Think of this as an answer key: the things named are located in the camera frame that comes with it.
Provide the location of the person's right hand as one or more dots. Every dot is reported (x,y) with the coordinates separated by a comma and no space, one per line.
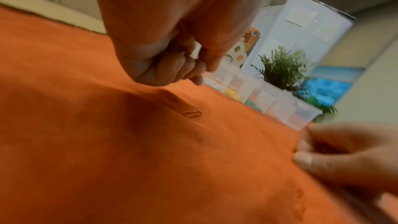
(351,154)

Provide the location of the person's left hand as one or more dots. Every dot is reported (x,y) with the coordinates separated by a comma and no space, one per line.
(174,9)

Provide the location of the pile of white paper clips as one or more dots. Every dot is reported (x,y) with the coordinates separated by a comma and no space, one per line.
(214,82)

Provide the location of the clear plastic compartment box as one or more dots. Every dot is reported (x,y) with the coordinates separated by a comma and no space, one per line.
(279,102)

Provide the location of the pile of yellow paper clips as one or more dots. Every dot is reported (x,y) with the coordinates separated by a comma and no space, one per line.
(233,93)

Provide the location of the colored paper clips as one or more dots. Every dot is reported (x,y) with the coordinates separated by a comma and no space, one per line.
(191,114)

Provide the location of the pile of green paper clips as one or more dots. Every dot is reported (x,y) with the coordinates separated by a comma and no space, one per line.
(253,103)

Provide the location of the white paw-shaped bookend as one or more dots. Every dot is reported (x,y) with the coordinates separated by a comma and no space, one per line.
(238,54)

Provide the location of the orange cover book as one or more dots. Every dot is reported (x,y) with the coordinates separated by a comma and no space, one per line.
(252,36)

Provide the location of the small green potted plant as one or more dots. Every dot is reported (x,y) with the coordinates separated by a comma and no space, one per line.
(284,70)

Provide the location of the red tablecloth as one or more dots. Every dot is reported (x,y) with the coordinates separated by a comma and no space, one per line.
(93,144)

